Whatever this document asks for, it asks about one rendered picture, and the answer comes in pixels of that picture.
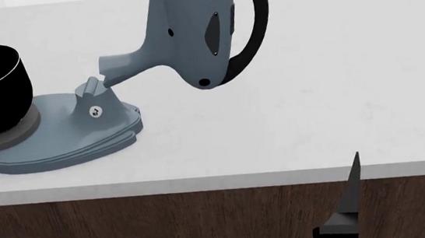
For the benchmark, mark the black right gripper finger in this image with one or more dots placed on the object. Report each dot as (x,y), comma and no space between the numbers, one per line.
(352,190)

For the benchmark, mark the blue-grey stand mixer head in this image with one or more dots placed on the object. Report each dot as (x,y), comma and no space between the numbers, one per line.
(184,33)

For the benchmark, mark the blue-grey stand mixer base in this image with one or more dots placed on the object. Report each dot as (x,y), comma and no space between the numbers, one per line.
(81,131)

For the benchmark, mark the wooden counter cabinet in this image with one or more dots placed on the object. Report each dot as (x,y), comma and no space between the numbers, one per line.
(168,228)

